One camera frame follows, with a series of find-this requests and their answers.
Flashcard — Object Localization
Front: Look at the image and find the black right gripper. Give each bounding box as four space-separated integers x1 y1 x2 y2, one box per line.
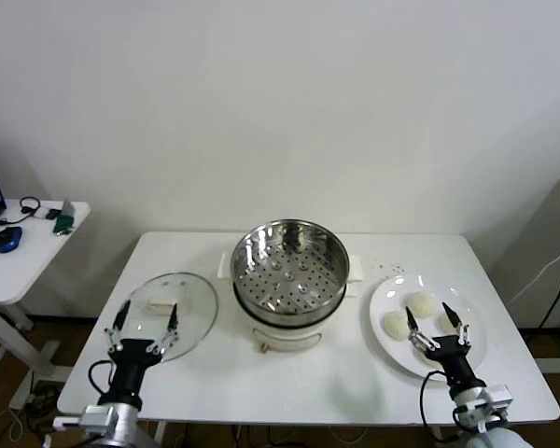
404 301 481 391

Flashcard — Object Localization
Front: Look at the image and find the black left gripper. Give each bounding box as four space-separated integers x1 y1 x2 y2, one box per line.
103 300 181 407

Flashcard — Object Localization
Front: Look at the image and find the glass pot lid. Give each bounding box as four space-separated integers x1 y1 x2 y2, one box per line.
114 272 219 363

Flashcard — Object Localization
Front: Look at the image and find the stainless steel steamer basket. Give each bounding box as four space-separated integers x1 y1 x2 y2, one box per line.
218 218 366 324

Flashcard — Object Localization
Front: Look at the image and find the white round plate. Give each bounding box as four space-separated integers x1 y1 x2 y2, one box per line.
368 273 489 382

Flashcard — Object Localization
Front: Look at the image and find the green and grey gadget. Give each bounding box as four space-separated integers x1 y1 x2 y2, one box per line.
51 197 77 237

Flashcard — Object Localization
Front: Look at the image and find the white side table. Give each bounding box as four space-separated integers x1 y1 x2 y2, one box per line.
0 199 92 388

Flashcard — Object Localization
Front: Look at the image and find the white work table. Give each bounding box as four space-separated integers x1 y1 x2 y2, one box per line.
55 231 560 448

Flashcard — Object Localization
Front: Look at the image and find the white floor power strip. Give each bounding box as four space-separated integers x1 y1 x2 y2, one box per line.
7 390 37 412

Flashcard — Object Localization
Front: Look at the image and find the blue computer mouse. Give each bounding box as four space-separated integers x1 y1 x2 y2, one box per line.
0 225 23 254

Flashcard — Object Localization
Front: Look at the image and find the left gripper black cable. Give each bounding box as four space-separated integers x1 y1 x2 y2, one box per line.
87 357 119 398

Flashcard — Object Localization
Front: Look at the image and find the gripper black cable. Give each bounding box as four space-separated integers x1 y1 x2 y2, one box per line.
418 371 455 442
87 357 119 398

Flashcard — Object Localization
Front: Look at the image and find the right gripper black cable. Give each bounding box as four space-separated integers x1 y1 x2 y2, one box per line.
418 371 455 442

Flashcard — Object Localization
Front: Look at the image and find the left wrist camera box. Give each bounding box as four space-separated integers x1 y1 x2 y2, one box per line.
53 403 125 433

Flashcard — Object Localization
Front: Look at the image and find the white wall cable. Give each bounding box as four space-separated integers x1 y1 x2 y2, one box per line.
512 235 560 300

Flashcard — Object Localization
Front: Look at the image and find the black earphone cable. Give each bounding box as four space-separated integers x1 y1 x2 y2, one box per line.
0 195 43 231

